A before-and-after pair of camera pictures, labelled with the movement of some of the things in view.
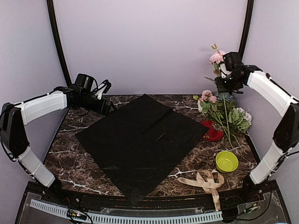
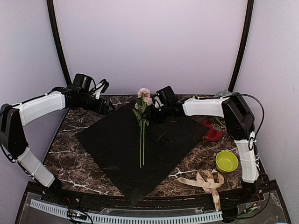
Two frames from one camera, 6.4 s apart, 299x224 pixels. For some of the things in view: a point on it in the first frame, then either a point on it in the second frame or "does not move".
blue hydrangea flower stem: x=224 y=95 does not move
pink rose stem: x=216 y=58 → x=142 y=114
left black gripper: x=103 y=105 does not move
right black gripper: x=220 y=87 → x=151 y=115
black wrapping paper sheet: x=138 y=144 does not move
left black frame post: x=59 y=40 does not move
